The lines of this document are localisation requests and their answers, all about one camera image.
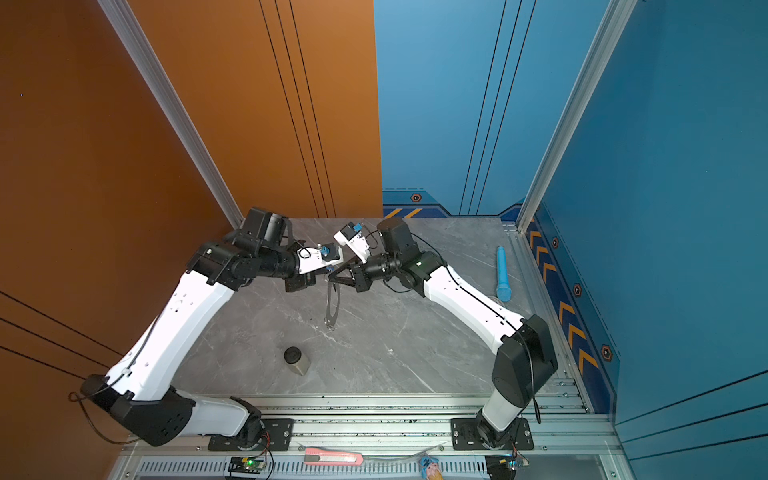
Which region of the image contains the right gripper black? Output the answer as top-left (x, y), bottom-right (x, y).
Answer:
top-left (328, 252), bottom-right (403, 294)

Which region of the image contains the perforated metal ring disc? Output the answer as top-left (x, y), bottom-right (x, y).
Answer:
top-left (324, 281), bottom-right (340, 330)

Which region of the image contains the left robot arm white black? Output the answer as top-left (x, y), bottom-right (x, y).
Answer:
top-left (69, 208), bottom-right (343, 450)

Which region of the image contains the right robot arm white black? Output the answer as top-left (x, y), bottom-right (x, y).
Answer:
top-left (320, 218), bottom-right (559, 450)

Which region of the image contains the small jar black lid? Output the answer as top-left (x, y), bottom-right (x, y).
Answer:
top-left (283, 346), bottom-right (311, 376)

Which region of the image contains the light blue cylinder tool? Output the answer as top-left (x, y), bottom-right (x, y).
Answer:
top-left (496, 246), bottom-right (512, 303)

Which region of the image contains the pink white box cutter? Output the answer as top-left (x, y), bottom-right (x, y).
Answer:
top-left (303, 447), bottom-right (364, 467)

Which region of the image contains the left green circuit board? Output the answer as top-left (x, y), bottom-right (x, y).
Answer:
top-left (227, 456), bottom-right (269, 478)

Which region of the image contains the green circuit board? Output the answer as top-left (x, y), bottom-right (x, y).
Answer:
top-left (485, 455), bottom-right (530, 480)
top-left (227, 456), bottom-right (269, 478)

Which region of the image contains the colourful small packet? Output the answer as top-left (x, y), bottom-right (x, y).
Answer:
top-left (418, 456), bottom-right (444, 480)

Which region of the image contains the right green circuit board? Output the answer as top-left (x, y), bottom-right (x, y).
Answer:
top-left (485, 455), bottom-right (530, 480)

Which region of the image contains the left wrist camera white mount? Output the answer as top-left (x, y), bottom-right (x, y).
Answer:
top-left (297, 243), bottom-right (344, 274)

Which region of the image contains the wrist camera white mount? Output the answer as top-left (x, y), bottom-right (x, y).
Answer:
top-left (297, 243), bottom-right (344, 274)
top-left (334, 222), bottom-right (371, 263)

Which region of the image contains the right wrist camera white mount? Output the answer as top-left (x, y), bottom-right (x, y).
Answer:
top-left (334, 222), bottom-right (371, 263)

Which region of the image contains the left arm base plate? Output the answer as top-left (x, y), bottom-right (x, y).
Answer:
top-left (208, 418), bottom-right (295, 453)

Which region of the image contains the aluminium front rail frame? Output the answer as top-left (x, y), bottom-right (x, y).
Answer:
top-left (110, 393), bottom-right (632, 479)

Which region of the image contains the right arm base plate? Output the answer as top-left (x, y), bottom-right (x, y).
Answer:
top-left (450, 416), bottom-right (534, 451)

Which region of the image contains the left aluminium corner post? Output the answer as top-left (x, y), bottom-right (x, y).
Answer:
top-left (98, 0), bottom-right (244, 228)

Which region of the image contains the aluminium corner post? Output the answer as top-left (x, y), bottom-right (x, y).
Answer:
top-left (98, 0), bottom-right (244, 228)
top-left (515, 0), bottom-right (637, 235)

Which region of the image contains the right aluminium corner post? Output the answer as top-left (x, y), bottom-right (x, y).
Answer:
top-left (515, 0), bottom-right (637, 235)

